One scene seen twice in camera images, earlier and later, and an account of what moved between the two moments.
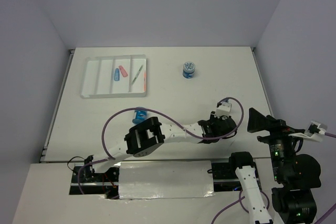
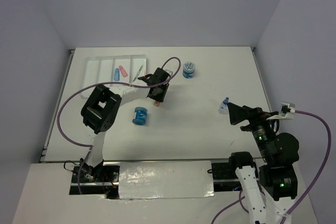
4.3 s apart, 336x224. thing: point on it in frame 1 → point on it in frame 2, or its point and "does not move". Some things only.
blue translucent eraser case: (117, 74) does not move
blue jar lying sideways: (140, 116) does not move
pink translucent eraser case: (123, 71) does not move
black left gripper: (212, 118) → (160, 97)
